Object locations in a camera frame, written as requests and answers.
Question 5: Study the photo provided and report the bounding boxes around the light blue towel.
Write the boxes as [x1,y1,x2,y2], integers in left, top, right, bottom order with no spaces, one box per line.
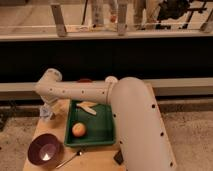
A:
[40,104,55,121]

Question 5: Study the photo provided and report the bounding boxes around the red object behind arm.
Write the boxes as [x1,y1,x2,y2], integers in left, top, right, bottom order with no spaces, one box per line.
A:
[77,78,92,83]

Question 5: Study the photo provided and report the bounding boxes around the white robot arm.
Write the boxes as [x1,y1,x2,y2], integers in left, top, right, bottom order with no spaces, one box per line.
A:
[35,68,177,171]

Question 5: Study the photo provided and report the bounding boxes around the beige banana peel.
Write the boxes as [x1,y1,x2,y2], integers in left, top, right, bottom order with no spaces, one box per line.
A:
[77,101,97,115]

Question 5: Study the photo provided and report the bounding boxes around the green plastic tray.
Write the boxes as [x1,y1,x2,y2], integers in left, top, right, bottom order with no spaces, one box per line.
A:
[64,101,116,148]

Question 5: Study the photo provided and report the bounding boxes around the orange apple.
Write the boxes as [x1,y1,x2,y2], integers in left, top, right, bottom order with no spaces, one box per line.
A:
[72,123,86,137]

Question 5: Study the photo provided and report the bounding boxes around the black railing barrier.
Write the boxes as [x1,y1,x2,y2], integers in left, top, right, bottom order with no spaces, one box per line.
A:
[0,36,213,83]

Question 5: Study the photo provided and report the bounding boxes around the black rectangular block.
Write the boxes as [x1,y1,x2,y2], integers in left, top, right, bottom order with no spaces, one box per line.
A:
[113,151,123,165]

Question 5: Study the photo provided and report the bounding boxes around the person legs light trousers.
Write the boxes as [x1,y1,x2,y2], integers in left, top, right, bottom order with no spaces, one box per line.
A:
[90,0,117,27]

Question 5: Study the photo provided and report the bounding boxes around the metal spoon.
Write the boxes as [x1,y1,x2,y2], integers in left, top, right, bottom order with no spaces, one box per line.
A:
[55,149,84,169]

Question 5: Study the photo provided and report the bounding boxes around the person legs beige trousers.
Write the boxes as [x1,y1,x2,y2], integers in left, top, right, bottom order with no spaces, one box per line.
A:
[133,0,160,30]

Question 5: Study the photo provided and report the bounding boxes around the purple bowl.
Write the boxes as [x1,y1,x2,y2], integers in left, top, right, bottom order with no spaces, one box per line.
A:
[27,133,61,167]

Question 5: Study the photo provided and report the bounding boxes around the black tripod equipment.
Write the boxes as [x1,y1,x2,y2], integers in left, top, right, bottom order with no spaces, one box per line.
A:
[156,0,207,29]

